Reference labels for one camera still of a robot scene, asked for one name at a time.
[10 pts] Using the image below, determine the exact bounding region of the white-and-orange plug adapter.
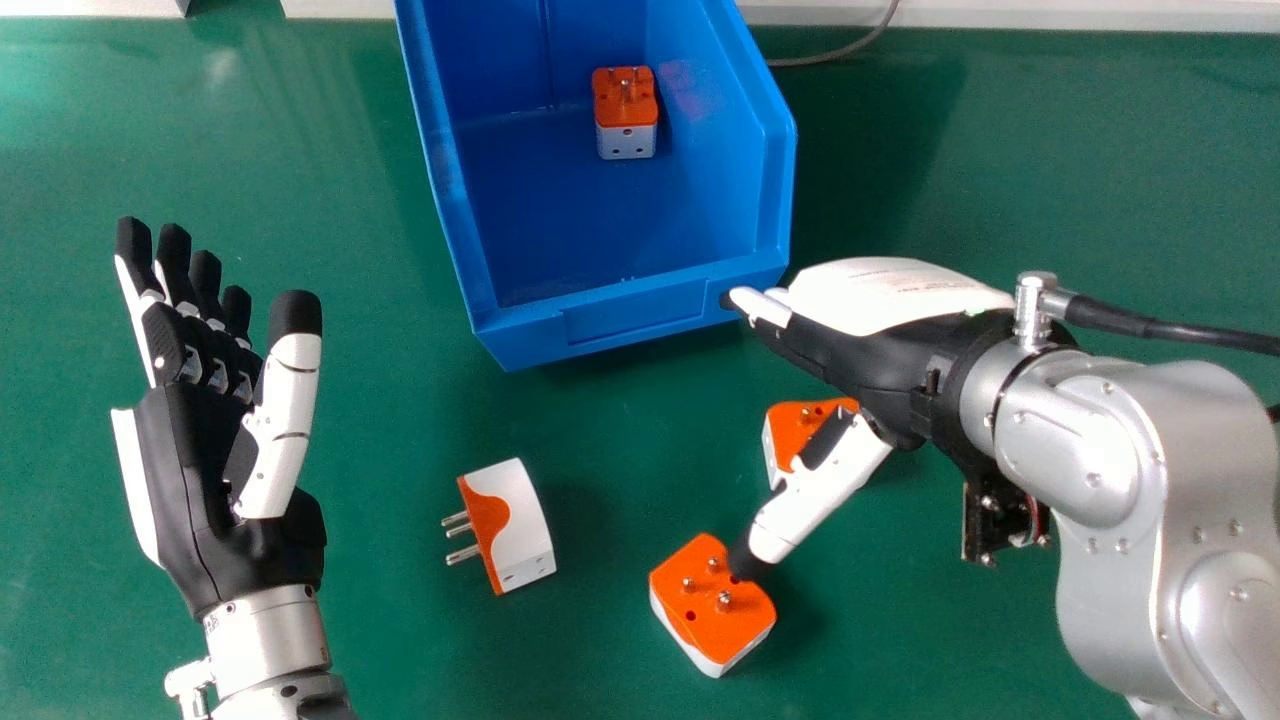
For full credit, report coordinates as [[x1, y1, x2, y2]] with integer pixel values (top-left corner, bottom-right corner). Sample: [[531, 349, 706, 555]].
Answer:
[[762, 398, 861, 491], [442, 458, 558, 597], [648, 533, 778, 679], [591, 66, 660, 161]]

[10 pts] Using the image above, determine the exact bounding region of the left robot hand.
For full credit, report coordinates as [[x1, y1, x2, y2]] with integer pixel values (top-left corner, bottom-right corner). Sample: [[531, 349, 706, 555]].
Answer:
[[110, 216, 328, 621]]

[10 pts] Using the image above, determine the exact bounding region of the blue plastic bin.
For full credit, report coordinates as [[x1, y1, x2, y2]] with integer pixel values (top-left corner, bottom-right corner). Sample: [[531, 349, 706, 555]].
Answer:
[[394, 0, 799, 373]]

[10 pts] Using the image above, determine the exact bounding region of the grey cable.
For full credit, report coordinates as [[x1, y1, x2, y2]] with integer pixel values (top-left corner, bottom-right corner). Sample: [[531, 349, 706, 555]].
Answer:
[[768, 0, 901, 69]]

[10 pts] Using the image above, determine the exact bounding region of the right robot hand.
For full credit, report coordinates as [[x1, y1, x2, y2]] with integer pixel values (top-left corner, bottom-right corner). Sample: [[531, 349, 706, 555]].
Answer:
[[722, 257, 1079, 583]]

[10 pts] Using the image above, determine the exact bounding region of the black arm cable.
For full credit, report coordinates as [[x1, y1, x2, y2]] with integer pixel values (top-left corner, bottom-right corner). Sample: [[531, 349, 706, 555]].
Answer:
[[1062, 290, 1280, 359]]

